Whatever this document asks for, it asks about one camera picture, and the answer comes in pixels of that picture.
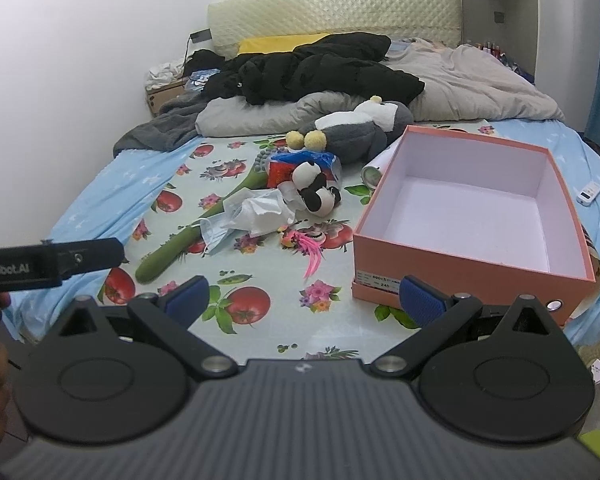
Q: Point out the grey duvet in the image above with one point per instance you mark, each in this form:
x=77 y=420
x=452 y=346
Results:
x=464 y=83

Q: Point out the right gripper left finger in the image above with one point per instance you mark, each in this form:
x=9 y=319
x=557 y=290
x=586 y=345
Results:
x=163 y=322

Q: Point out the black jacket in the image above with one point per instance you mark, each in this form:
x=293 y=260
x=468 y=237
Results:
x=347 y=63

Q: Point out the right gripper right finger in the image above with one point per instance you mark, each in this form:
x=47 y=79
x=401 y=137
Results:
x=442 y=320

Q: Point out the white cloth on nightstand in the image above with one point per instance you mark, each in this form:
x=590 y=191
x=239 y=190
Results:
x=163 y=74

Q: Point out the dark grey blanket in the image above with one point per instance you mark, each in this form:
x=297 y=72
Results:
x=174 y=126

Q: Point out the blue face mask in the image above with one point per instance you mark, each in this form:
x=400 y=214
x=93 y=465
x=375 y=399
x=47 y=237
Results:
x=214 y=230

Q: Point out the pink cardboard box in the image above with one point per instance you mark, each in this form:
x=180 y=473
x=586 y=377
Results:
x=469 y=213

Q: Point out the small panda plush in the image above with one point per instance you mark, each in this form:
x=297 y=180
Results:
x=318 y=196

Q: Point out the light blue bedsheet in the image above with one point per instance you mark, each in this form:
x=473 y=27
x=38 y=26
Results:
x=123 y=192

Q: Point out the white remote control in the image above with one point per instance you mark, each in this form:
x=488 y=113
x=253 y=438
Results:
x=588 y=194

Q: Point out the white spray can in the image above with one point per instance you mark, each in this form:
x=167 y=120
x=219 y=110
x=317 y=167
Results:
x=373 y=171

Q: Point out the yellow pillow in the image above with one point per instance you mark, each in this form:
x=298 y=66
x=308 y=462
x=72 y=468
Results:
x=275 y=44

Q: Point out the pink feather toy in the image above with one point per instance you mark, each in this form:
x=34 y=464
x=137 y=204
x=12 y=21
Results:
x=309 y=246

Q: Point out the grey wall shelf unit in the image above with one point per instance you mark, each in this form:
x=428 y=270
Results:
x=541 y=38

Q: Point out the wooden nightstand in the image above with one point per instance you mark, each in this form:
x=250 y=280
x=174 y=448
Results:
x=157 y=97

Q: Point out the blue red snack bag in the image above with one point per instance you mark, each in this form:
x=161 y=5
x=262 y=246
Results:
x=281 y=166

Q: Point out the grey penguin plush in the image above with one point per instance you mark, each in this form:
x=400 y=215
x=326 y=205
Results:
x=359 y=134

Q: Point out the white plastic bag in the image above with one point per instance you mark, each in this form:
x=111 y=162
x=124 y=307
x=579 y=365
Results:
x=257 y=212

